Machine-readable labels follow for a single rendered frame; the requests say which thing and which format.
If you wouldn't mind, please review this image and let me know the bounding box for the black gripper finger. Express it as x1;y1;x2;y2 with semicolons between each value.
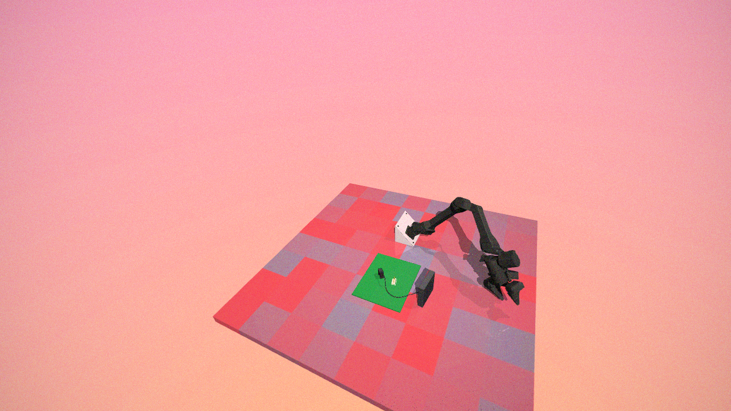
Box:
507;291;520;305
487;285;504;301

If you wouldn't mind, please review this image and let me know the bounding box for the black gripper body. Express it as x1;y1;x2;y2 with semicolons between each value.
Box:
483;268;524;294

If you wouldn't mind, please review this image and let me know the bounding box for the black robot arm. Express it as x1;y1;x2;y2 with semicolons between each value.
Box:
405;197;520;282

